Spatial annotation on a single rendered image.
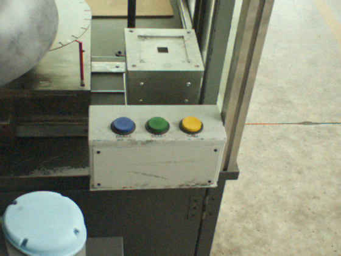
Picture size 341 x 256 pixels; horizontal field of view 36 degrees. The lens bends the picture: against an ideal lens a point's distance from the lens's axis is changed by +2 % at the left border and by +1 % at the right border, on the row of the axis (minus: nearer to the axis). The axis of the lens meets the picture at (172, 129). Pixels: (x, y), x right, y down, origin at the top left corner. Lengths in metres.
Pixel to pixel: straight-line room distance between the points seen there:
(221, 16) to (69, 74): 0.41
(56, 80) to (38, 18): 0.75
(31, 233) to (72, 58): 0.63
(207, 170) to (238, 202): 1.04
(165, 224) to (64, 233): 0.59
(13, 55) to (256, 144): 1.98
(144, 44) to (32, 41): 0.81
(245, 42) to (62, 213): 0.45
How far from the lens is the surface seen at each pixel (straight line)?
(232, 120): 1.11
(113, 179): 1.12
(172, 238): 1.41
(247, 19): 0.97
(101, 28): 1.65
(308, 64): 3.01
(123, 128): 1.05
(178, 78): 1.24
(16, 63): 0.51
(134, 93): 1.26
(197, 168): 1.12
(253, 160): 2.34
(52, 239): 0.79
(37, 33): 0.52
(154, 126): 1.06
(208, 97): 1.20
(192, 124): 1.07
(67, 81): 1.26
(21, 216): 0.82
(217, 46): 1.12
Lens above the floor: 1.61
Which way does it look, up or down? 42 degrees down
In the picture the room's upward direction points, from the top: 6 degrees clockwise
